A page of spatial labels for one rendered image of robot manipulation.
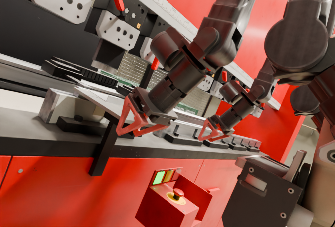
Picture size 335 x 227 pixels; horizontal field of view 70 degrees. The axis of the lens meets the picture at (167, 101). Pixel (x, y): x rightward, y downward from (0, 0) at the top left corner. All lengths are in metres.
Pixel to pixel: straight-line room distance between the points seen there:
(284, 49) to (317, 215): 0.31
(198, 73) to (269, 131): 2.34
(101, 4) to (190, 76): 0.47
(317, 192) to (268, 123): 2.24
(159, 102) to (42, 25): 0.93
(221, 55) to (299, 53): 0.13
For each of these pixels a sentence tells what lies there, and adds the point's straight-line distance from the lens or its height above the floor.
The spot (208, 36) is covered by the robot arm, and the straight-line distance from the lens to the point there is 0.41.
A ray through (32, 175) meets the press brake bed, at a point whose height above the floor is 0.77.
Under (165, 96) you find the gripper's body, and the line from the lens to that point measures 0.44.
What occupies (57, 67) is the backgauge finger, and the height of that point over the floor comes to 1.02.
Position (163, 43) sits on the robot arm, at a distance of 0.48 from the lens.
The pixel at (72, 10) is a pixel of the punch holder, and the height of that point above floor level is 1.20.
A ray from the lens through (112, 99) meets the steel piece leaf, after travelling 0.76.
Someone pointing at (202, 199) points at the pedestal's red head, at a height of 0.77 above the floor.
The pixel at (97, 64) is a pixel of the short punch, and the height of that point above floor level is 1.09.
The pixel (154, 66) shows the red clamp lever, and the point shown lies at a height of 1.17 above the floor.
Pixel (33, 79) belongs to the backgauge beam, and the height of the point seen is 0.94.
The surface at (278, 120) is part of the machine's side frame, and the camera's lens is 2.73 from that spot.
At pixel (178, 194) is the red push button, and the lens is 0.85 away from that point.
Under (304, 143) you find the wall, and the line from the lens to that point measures 11.49.
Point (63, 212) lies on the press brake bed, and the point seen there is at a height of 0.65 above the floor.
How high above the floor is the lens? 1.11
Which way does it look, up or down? 3 degrees down
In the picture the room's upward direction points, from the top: 23 degrees clockwise
